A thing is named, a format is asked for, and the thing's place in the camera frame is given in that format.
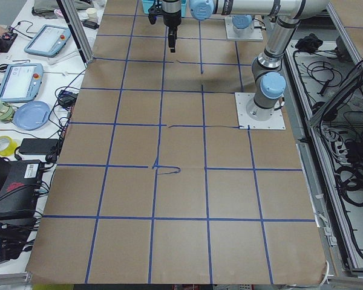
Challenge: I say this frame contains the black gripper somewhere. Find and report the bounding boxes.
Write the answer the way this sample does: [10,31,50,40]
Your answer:
[148,0,182,53]

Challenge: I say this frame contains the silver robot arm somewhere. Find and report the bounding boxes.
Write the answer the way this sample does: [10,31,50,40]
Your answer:
[148,0,329,94]

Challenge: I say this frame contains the light blue plastic bin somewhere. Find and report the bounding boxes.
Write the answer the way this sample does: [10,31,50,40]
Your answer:
[141,0,189,18]

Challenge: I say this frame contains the white paper cup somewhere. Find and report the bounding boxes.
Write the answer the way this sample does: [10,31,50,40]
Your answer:
[86,7,98,22]

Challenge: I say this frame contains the upper teach pendant tablet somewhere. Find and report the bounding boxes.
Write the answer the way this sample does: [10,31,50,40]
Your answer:
[24,25,71,57]

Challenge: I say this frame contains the teach pendant tablet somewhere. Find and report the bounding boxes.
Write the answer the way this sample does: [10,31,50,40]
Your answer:
[24,25,71,57]
[0,63,44,103]

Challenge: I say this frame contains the black cloth bundle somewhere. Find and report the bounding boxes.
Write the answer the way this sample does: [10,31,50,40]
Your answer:
[295,33,323,53]

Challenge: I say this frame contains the lower teach pendant tablet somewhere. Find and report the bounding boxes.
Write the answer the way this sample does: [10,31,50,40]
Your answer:
[0,63,44,103]

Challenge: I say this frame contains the blue plastic plate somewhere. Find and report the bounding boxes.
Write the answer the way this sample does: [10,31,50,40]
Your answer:
[13,101,50,131]

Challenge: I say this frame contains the black power adapter brick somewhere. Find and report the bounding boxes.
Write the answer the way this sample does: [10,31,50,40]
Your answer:
[18,138,58,155]

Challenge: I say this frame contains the yellow tape roll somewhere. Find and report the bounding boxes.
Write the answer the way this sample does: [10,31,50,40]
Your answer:
[0,136,18,157]

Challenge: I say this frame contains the black computer box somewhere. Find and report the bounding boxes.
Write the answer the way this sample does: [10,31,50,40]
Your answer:
[0,157,43,221]

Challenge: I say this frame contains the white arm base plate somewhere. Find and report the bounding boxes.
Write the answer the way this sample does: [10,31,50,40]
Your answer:
[224,14,263,42]
[235,92,286,131]

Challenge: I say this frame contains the aluminium frame post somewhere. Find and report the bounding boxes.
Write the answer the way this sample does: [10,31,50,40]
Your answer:
[57,0,94,64]

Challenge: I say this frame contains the coiled black cables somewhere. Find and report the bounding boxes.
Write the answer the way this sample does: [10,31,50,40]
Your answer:
[332,164,363,208]

